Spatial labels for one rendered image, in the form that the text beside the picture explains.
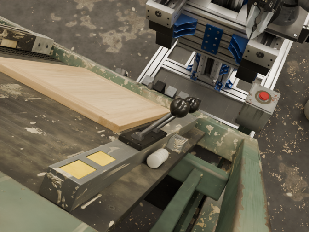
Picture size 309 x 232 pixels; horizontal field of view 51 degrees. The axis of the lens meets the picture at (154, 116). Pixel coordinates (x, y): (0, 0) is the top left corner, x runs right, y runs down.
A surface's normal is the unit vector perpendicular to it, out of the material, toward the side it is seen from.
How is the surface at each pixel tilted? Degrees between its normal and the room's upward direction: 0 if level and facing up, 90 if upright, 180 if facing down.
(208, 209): 0
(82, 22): 0
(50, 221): 51
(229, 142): 39
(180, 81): 0
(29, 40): 90
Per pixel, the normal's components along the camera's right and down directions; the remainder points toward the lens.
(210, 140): -0.28, 0.08
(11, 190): 0.40, -0.90
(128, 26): 0.04, -0.51
